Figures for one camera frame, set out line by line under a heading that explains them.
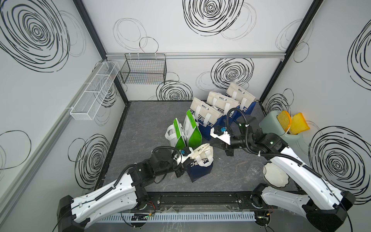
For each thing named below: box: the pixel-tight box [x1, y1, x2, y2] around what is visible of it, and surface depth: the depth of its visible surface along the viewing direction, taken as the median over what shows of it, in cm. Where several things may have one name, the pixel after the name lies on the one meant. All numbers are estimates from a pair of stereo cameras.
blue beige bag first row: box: [189, 97, 227, 141], surface depth 88 cm
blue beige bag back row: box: [225, 82, 257, 116], surface depth 94 cm
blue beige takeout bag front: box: [186, 143, 215, 183], surface depth 68 cm
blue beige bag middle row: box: [206, 91, 241, 115], surface depth 91 cm
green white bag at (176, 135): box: [164, 117, 187, 151], surface depth 76 cm
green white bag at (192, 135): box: [182, 109, 203, 150], surface depth 82 cm
